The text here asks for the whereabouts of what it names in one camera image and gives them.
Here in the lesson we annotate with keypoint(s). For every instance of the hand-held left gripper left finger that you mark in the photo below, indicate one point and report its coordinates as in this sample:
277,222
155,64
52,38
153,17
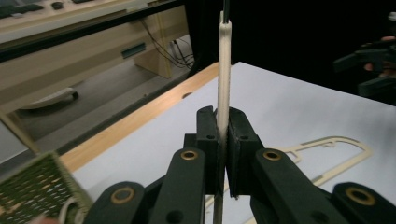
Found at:
211,155

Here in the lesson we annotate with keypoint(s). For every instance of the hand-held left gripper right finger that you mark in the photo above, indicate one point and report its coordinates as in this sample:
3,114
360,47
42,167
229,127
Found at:
241,149

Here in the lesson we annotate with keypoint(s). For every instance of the black keyboard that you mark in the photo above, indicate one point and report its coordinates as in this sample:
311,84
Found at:
18,10

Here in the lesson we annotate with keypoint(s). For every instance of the white table cover sheet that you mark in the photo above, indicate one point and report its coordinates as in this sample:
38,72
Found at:
280,102

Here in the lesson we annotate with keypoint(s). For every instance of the black curtain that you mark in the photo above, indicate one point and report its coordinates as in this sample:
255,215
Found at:
295,31

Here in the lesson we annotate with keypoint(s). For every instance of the black computer mouse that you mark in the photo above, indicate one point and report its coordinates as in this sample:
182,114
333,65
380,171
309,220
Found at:
57,5

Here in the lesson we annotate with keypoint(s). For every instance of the beige wooden desk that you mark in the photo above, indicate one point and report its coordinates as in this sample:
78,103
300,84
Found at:
77,62

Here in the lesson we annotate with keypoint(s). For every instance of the green woven basket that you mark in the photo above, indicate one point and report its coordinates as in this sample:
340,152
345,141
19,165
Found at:
34,183

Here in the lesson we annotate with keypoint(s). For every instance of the white chair base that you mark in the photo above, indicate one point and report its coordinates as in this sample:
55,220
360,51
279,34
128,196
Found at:
49,99

